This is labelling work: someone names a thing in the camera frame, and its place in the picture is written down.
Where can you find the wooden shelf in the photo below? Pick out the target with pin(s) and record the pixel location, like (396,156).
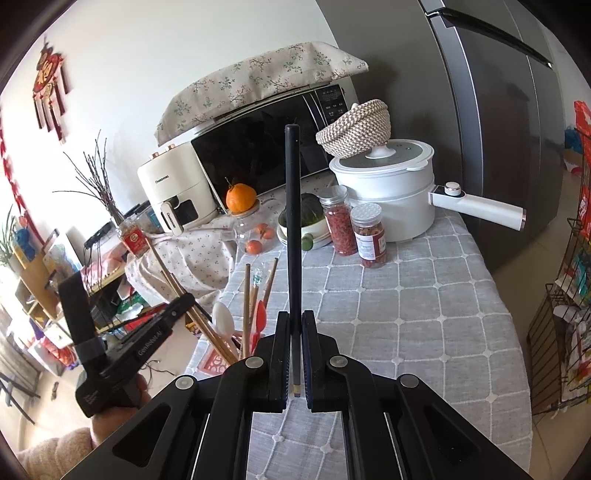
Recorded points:
(37,277)

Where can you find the red plastic spoon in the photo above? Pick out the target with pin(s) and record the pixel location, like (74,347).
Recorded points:
(261,318)

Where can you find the clear jar with red label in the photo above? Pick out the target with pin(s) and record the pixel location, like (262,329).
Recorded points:
(369,240)

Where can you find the large orange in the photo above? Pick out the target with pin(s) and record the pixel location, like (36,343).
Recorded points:
(240,198)

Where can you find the floral cloth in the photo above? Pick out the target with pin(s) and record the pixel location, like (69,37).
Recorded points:
(184,258)
(240,78)

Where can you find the grey checked tablecloth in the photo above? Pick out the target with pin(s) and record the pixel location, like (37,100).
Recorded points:
(415,300)

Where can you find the woven basket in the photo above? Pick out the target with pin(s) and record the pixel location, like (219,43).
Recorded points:
(355,129)

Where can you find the red wall decoration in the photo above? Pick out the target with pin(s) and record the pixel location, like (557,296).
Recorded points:
(48,78)

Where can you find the pink perforated utensil holder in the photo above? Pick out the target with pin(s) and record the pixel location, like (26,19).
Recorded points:
(213,364)

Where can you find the white air fryer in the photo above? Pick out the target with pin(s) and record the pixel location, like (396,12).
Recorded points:
(171,184)

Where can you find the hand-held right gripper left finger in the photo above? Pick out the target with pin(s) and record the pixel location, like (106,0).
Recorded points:
(285,337)

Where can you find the white spoon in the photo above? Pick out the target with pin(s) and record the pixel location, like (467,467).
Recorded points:
(224,318)

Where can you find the white electric pot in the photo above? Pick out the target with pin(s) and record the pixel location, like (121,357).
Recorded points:
(388,194)

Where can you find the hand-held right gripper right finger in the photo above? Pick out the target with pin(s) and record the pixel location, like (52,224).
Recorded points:
(308,337)

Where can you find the red label bottle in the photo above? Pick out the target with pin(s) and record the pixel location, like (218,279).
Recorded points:
(136,240)

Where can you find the red snack packet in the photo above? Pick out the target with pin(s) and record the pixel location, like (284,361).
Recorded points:
(581,119)

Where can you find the person's left hand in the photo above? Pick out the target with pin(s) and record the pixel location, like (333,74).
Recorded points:
(111,424)

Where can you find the clear jar of goji berries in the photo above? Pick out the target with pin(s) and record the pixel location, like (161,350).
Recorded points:
(341,226)

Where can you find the small orange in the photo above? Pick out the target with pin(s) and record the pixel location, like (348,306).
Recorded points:
(253,246)
(262,229)

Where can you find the black chopstick with gold end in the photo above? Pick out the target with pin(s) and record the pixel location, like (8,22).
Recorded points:
(292,207)

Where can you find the green lime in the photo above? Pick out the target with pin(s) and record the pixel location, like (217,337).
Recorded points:
(307,242)

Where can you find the green pumpkin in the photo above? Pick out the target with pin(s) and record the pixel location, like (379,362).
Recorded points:
(311,210)

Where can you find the white bowl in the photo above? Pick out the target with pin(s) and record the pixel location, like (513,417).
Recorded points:
(318,230)

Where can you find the dark grey refrigerator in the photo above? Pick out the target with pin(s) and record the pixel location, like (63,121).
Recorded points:
(485,115)

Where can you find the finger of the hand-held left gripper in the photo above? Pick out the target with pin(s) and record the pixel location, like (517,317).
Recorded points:
(178,305)

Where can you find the black microwave oven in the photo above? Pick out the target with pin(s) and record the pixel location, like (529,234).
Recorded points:
(258,147)

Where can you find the disposable chopsticks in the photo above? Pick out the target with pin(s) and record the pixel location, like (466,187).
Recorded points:
(257,279)

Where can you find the bare branches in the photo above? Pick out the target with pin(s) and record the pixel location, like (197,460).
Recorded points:
(108,203)

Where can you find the person's left forearm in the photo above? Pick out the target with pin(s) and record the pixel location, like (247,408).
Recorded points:
(51,454)

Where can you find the clear glass jar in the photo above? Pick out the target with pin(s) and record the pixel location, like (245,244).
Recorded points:
(242,226)

